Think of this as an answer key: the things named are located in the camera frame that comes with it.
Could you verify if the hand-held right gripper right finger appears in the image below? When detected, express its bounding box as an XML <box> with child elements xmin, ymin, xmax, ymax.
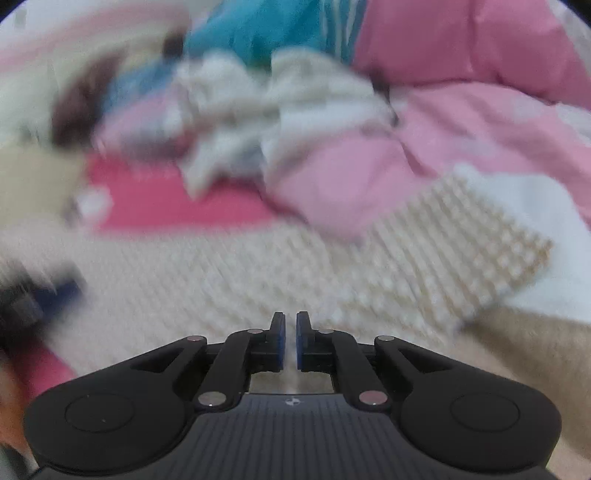
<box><xmin>296</xmin><ymin>311</ymin><xmax>452</xmax><ymax>412</ymax></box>

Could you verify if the light blue printed cloth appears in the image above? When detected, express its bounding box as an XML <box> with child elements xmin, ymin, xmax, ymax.
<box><xmin>106</xmin><ymin>60</ymin><xmax>181</xmax><ymax>116</ymax></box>

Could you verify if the beige white checkered sweater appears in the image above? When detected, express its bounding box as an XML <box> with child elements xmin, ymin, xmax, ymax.
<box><xmin>0</xmin><ymin>164</ymin><xmax>591</xmax><ymax>480</ymax></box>

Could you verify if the brown plush toy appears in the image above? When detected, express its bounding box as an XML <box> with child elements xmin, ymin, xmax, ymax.
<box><xmin>51</xmin><ymin>28</ymin><xmax>185</xmax><ymax>146</ymax></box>

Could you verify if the pink teal printed quilt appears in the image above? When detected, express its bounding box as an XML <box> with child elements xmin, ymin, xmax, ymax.
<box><xmin>97</xmin><ymin>0</ymin><xmax>591</xmax><ymax>241</ymax></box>

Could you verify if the white knit sweater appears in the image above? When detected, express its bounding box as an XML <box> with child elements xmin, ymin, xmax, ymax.
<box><xmin>173</xmin><ymin>48</ymin><xmax>400</xmax><ymax>197</ymax></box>

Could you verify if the pink cream striped pillow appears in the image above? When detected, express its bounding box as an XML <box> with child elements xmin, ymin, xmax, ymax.
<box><xmin>0</xmin><ymin>9</ymin><xmax>195</xmax><ymax>139</ymax></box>

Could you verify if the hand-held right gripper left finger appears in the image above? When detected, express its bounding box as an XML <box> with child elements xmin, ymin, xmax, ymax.
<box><xmin>130</xmin><ymin>311</ymin><xmax>287</xmax><ymax>412</ymax></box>

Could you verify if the beige pillow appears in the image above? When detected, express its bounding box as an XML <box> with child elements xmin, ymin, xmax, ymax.
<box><xmin>0</xmin><ymin>148</ymin><xmax>88</xmax><ymax>227</ymax></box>

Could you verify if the pink floral blanket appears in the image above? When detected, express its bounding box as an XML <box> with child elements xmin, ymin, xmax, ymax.
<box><xmin>14</xmin><ymin>154</ymin><xmax>287</xmax><ymax>402</ymax></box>

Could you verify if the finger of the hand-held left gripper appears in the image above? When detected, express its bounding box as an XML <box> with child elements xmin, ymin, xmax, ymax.
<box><xmin>32</xmin><ymin>274</ymin><xmax>86</xmax><ymax>319</ymax></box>

